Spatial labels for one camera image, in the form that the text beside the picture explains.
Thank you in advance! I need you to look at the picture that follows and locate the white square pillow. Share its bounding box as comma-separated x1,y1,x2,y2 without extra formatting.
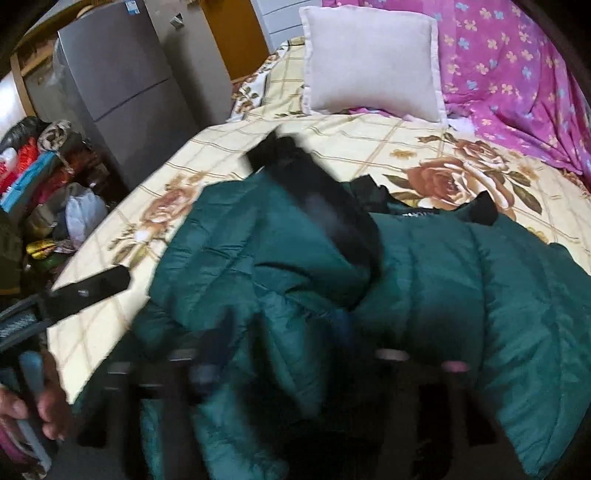
298,6,448,123

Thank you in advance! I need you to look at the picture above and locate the green down jacket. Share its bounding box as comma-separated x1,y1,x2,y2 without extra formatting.
74,134,591,480

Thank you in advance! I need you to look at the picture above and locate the pile of colourful bags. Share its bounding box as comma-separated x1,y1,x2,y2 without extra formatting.
0,115,112,296

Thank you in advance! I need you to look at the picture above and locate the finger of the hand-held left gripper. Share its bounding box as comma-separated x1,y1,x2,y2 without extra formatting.
48,267,133,320

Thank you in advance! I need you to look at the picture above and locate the pink floral blanket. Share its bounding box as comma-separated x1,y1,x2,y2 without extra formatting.
322,0,591,188

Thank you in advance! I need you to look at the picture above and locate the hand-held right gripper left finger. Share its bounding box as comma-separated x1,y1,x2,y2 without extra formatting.
78,316,237,446

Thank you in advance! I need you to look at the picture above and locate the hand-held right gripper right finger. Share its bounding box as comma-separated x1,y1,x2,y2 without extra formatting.
330,307,504,480

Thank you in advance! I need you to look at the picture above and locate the grey refrigerator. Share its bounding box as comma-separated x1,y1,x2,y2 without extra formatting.
54,0,232,191

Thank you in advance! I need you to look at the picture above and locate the white plastic bag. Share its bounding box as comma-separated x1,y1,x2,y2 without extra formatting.
65,184,110,246

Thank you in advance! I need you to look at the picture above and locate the person's left hand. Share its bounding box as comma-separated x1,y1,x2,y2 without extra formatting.
0,352,75,442

